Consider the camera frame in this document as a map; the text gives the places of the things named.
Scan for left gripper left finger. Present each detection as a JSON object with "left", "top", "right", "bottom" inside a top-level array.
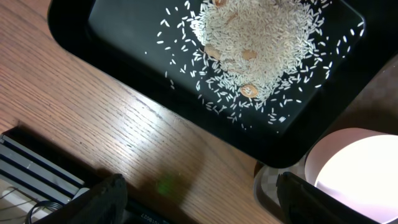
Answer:
[{"left": 37, "top": 174, "right": 127, "bottom": 224}]

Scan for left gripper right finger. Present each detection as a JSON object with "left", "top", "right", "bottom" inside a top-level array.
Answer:
[{"left": 276, "top": 172, "right": 377, "bottom": 224}]

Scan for pink bowl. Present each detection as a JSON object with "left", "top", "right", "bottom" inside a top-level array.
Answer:
[{"left": 305, "top": 128, "right": 397, "bottom": 223}]

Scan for rice leftovers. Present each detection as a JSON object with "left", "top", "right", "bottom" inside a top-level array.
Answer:
[{"left": 144, "top": 0, "right": 365, "bottom": 128}]

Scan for black waste tray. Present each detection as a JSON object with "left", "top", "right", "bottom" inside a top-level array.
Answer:
[{"left": 49, "top": 1, "right": 397, "bottom": 168}]

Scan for brown serving tray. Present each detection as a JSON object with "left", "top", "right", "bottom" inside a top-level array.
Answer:
[{"left": 253, "top": 54, "right": 398, "bottom": 223}]

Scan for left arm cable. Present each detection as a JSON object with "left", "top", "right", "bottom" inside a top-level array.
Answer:
[{"left": 24, "top": 200, "right": 65, "bottom": 224}]

